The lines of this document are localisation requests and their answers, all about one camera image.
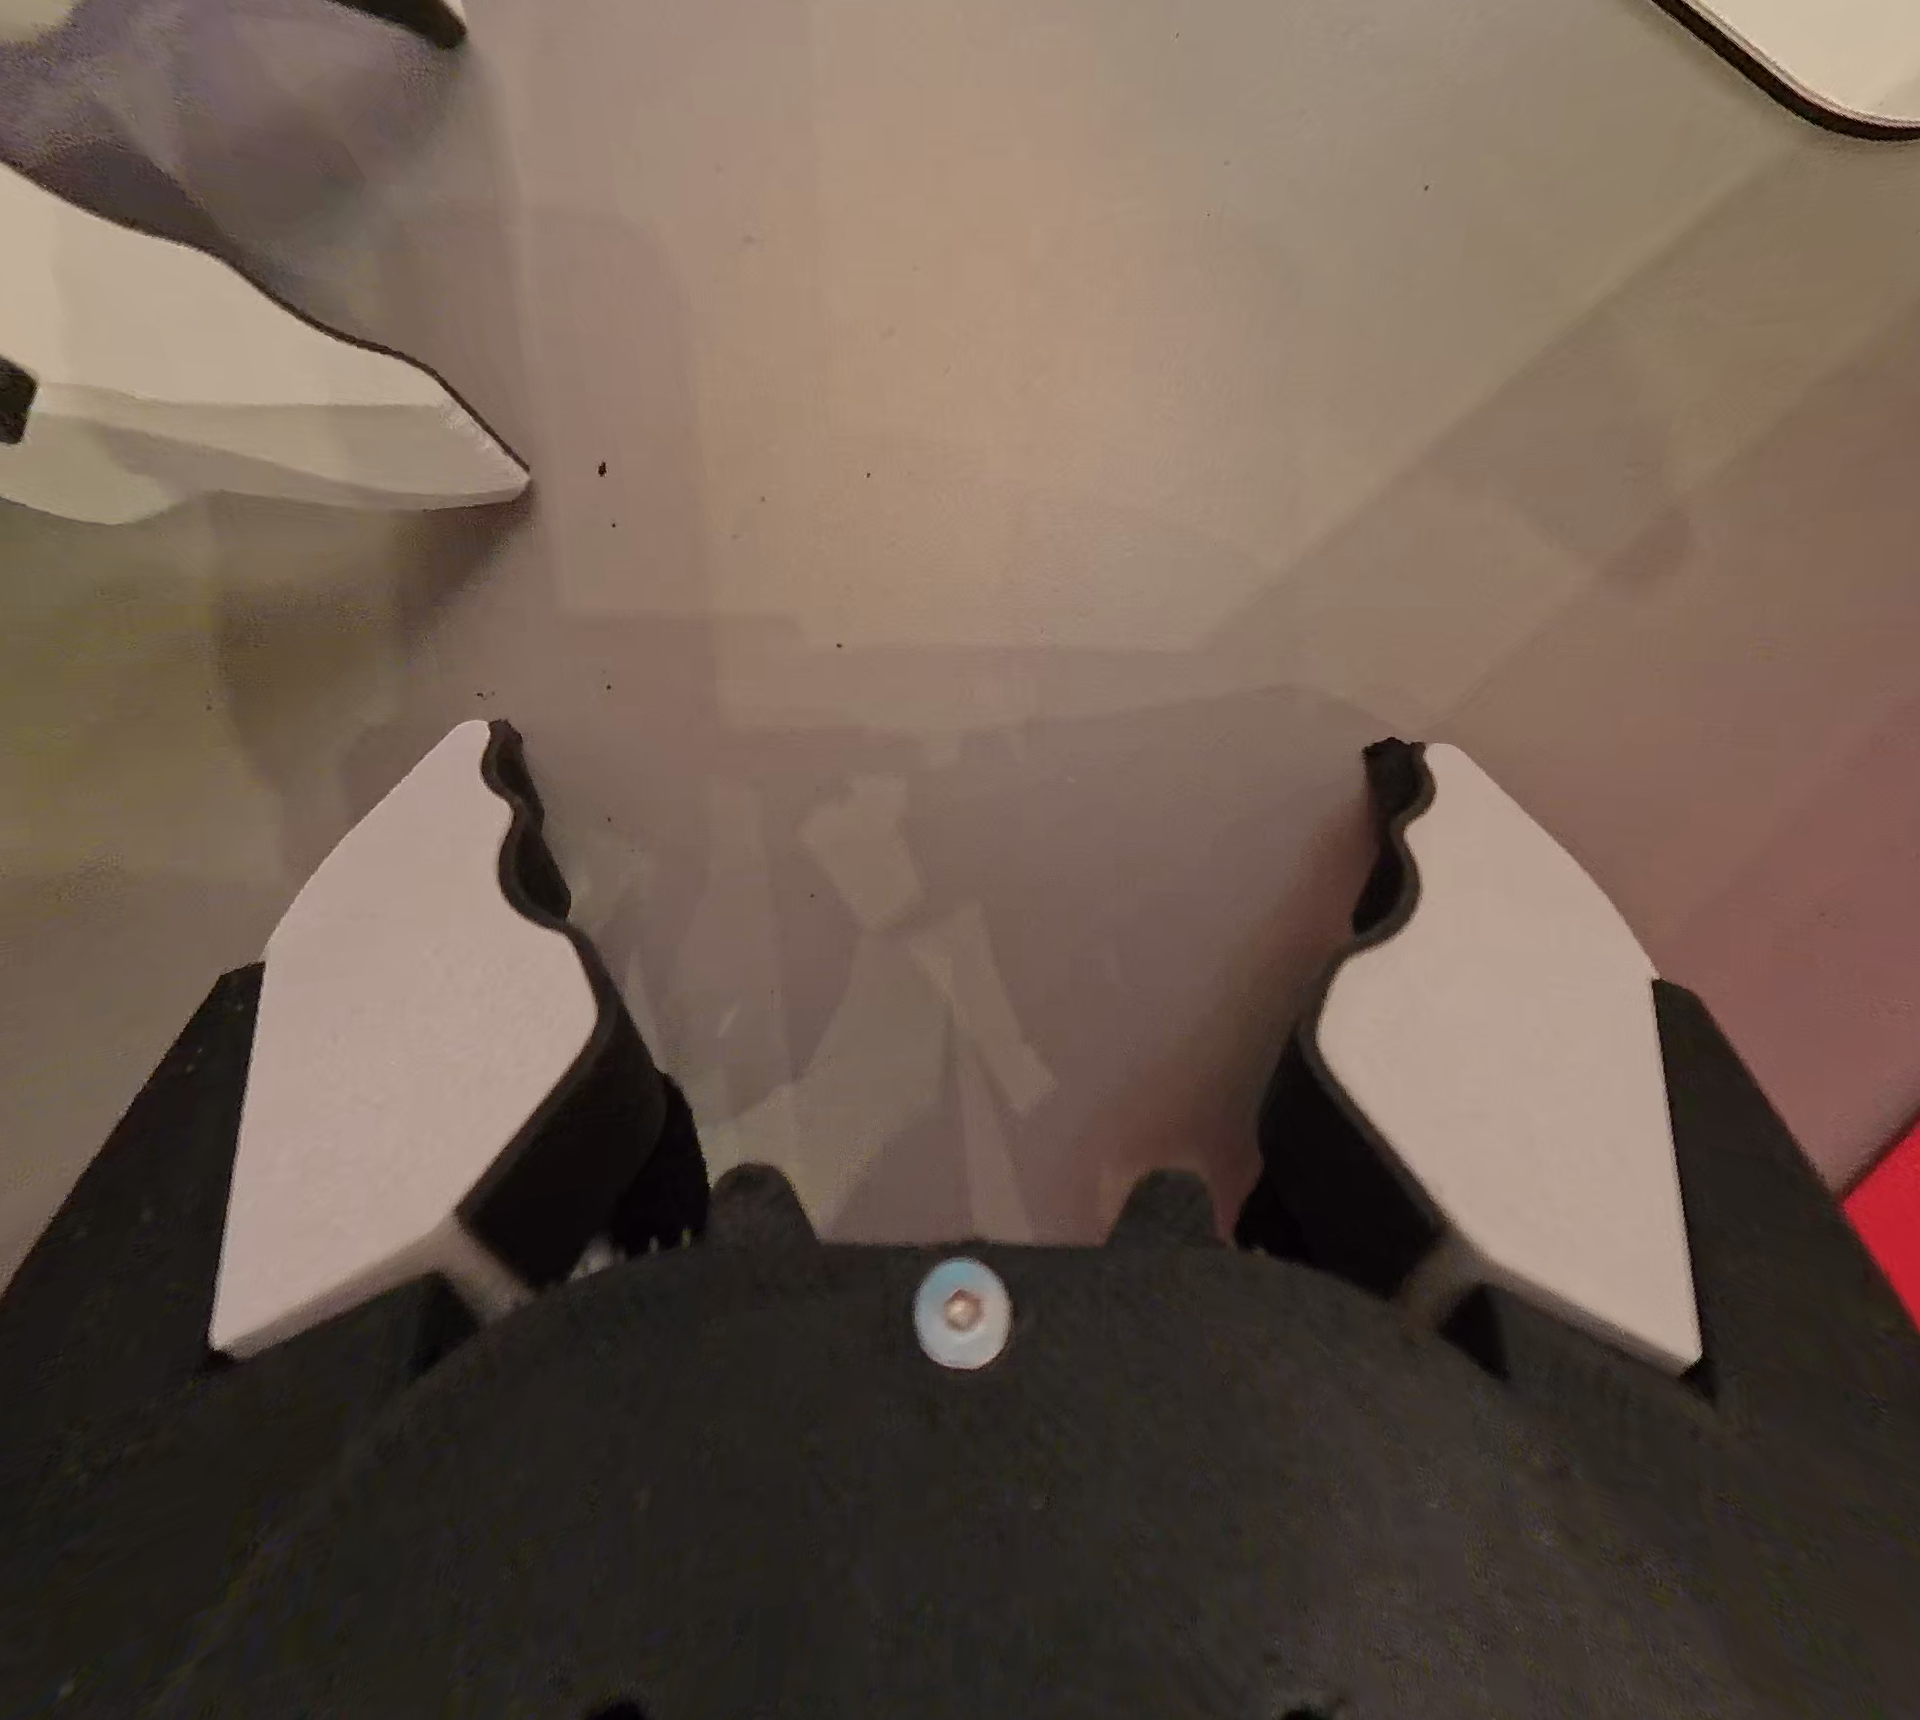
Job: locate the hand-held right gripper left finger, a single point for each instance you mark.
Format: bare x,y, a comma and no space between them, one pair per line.
404,1045

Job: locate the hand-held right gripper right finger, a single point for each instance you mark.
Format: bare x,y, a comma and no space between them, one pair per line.
1515,1045

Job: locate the red plastic box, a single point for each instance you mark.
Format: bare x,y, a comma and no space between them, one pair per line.
1891,1189

